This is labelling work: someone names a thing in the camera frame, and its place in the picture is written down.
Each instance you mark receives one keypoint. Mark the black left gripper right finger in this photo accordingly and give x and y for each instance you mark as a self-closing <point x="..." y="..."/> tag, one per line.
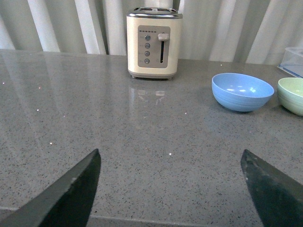
<point x="277" y="197"/>

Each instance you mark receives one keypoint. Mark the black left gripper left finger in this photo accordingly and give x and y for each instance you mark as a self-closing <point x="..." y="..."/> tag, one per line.
<point x="65" y="203"/>

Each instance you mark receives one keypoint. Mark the green bowl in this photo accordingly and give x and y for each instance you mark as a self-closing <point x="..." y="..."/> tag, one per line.
<point x="290" y="94"/>

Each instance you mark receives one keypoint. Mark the blue bowl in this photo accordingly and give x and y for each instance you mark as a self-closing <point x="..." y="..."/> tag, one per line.
<point x="240" y="92"/>

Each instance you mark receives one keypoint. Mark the clear plastic food container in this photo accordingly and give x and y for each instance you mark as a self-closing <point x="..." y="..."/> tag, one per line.
<point x="292" y="61"/>

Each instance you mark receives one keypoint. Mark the cream toaster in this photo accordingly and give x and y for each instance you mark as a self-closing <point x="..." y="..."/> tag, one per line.
<point x="153" y="39"/>

